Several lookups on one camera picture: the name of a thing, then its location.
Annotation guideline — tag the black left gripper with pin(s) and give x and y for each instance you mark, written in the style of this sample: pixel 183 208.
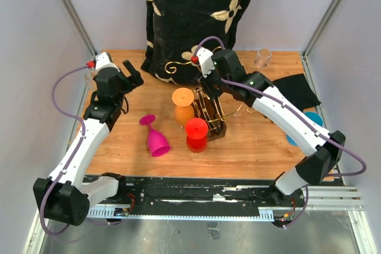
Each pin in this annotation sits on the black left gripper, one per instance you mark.
pixel 135 80

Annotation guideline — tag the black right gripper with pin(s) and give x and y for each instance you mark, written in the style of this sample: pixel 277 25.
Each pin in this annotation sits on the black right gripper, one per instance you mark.
pixel 205 83

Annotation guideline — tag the gold wire wine glass rack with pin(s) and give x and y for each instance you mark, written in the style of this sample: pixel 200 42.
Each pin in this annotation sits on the gold wire wine glass rack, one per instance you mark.
pixel 210 111

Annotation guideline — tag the clear wine glass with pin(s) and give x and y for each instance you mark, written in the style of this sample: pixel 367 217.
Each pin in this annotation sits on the clear wine glass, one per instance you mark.
pixel 262 58

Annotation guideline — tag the magenta wine glass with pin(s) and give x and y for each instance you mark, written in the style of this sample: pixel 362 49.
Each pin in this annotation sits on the magenta wine glass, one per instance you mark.
pixel 156 141

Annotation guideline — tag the blue wine glass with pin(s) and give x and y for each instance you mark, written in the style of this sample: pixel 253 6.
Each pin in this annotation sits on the blue wine glass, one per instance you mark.
pixel 312 116

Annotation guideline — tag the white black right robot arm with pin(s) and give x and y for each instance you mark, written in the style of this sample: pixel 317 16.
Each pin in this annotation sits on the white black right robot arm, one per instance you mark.
pixel 222 72

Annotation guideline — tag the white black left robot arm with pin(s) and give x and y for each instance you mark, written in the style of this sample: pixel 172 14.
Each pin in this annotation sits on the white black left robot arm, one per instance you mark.
pixel 61 196

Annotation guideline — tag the orange wine glass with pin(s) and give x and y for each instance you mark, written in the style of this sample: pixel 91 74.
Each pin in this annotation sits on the orange wine glass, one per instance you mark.
pixel 183 99

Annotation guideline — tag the red wine glass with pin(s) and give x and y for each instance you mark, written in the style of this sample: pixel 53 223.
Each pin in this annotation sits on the red wine glass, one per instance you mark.
pixel 196 135

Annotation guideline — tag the black floral patterned pillow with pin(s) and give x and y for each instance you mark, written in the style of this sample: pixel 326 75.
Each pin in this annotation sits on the black floral patterned pillow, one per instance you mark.
pixel 174 29

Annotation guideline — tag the black folded cloth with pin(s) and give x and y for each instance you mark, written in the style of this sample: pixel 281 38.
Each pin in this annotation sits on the black folded cloth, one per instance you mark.
pixel 297 91

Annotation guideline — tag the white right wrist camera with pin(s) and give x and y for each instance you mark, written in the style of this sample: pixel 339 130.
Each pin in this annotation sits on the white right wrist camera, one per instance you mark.
pixel 204 62

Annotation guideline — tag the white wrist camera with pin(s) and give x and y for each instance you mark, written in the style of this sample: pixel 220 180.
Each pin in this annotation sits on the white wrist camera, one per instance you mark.
pixel 101 61
pixel 204 62

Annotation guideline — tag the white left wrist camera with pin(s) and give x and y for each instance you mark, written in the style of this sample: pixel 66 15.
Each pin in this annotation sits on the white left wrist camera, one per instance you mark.
pixel 101 61

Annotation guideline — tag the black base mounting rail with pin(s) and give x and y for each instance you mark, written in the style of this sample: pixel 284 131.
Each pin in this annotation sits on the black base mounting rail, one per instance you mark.
pixel 208 199

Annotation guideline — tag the left aluminium frame post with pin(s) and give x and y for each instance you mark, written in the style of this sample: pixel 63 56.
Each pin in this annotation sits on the left aluminium frame post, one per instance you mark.
pixel 72 13

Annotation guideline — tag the aluminium frame post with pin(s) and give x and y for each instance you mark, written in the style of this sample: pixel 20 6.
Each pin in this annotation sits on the aluminium frame post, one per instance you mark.
pixel 332 8
pixel 72 13

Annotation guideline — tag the right aluminium frame post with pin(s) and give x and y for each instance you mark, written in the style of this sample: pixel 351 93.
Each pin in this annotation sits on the right aluminium frame post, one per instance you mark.
pixel 332 8

